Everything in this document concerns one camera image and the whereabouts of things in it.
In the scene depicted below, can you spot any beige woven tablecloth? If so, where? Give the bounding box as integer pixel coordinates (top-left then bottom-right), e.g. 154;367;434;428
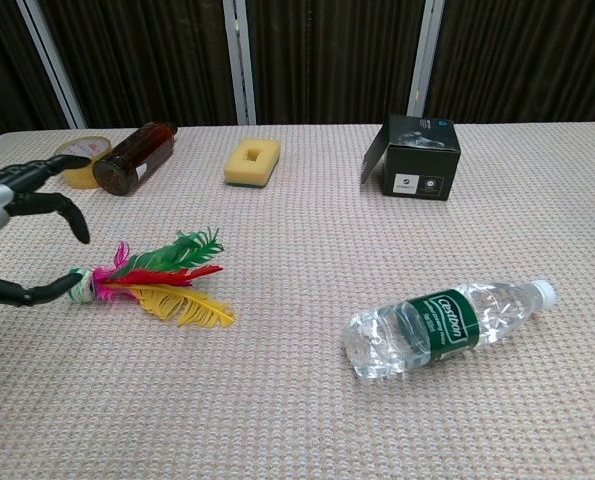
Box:
0;119;595;480

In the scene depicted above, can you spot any black cardboard box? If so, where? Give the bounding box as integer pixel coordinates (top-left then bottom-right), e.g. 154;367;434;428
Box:
360;113;462;202

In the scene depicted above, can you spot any colourful feather shuttlecock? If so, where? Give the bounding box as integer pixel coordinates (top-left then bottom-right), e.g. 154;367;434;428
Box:
66;227;237;330

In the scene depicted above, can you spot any yellow sponge with hole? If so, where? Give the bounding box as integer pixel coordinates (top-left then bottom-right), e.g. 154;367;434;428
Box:
223;138;282;189

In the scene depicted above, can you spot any clear green-label water bottle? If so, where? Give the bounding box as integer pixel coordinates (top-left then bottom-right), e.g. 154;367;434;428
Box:
341;278;558;381

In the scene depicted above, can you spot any white aluminium frame post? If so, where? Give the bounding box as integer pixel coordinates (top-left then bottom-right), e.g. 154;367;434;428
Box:
406;0;446;119
221;0;257;125
16;0;87;129

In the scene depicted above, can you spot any brown plastic bottle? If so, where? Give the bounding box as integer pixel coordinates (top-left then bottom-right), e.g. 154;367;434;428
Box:
92;121;178;196

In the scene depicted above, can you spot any black pleated curtain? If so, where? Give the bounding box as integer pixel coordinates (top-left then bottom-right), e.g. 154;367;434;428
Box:
0;0;595;144

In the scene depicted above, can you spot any yellow adhesive tape roll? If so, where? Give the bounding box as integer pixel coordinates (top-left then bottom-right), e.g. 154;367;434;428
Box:
54;137;112;190

